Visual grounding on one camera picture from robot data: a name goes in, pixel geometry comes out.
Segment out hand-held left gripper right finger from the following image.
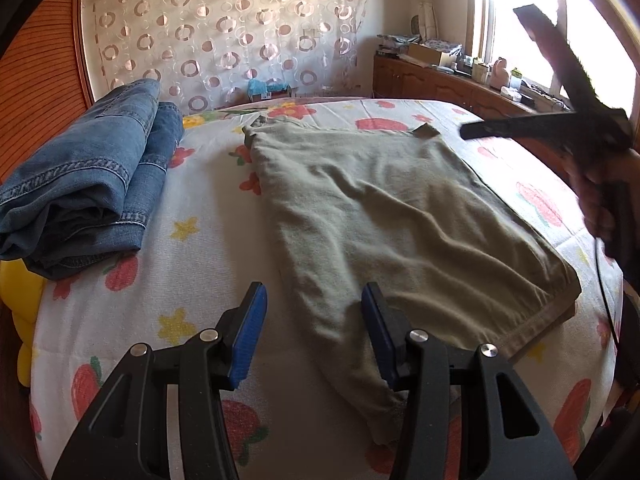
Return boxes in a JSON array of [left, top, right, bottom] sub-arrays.
[[360, 281, 581, 480]]

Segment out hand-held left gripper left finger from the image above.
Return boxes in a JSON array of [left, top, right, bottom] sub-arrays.
[[50, 281, 271, 480]]

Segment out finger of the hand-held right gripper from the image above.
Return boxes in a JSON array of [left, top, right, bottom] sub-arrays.
[[460, 112, 631, 141], [514, 4, 626, 131]]

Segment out olive green pants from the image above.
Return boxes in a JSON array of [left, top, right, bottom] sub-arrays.
[[242, 115, 583, 446]]

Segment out person's right hand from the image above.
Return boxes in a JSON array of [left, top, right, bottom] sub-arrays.
[[570, 150, 640, 246]]

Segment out window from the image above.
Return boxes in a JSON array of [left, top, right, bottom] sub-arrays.
[[470, 0, 640, 126]]

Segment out white strawberry print sheet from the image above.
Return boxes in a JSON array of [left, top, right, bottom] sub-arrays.
[[27, 97, 626, 480]]

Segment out wooden cabinet row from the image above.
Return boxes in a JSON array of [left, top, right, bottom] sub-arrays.
[[372, 55, 566, 126]]

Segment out floral cloth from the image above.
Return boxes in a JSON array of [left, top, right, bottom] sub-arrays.
[[425, 39, 463, 56]]

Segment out cardboard box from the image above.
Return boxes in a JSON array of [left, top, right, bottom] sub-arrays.
[[407, 42, 456, 67]]

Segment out patterned window curtain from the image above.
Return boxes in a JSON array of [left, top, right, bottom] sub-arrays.
[[407, 0, 441, 41]]

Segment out pile of papers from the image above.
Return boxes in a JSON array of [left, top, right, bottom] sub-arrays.
[[377, 34, 421, 58]]

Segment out yellow plush toy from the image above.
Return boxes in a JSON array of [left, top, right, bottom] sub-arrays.
[[0, 260, 48, 386]]

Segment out folded blue jeans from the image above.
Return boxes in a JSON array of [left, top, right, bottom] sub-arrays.
[[0, 79, 186, 281]]

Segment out blue tissue pack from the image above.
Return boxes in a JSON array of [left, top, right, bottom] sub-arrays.
[[248, 79, 291, 103]]

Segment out circle pattern sheer curtain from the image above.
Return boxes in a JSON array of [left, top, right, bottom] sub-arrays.
[[82, 0, 373, 113]]

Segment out wooden louvred wardrobe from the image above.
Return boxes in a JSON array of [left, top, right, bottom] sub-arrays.
[[0, 0, 96, 186]]

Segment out black cable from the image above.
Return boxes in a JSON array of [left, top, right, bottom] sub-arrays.
[[594, 237, 623, 356]]

